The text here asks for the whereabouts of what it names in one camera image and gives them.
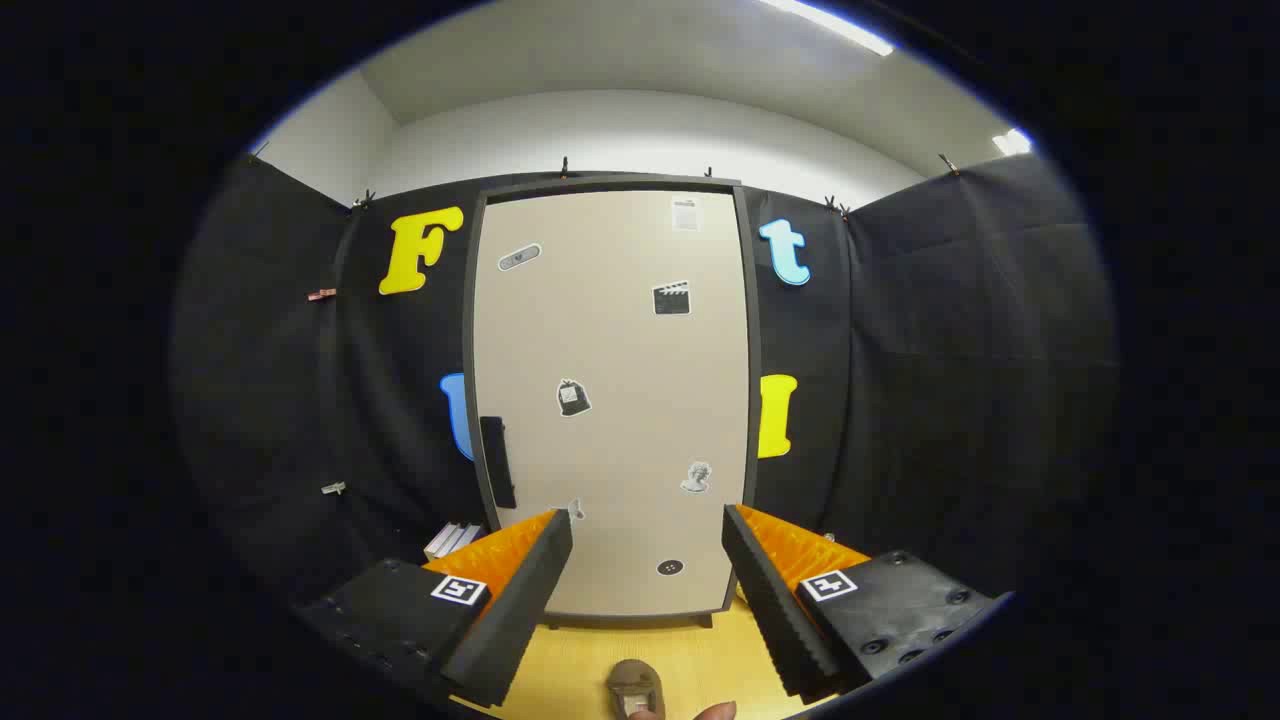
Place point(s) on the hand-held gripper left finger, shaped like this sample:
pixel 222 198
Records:
pixel 520 610

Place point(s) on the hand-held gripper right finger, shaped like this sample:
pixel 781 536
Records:
pixel 770 610

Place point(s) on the brown fuzzy shoe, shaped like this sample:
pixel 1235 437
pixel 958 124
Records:
pixel 633 685

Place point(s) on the beige shoe cabinet door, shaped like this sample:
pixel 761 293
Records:
pixel 620 350

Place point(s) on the grey shoe cabinet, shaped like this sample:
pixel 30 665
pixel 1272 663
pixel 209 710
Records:
pixel 610 184

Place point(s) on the white book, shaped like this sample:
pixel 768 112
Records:
pixel 438 545

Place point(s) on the black backdrop cloth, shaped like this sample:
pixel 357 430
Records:
pixel 950 350

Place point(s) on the small ceiling light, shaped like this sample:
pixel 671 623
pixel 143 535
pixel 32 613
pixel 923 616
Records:
pixel 1012 142

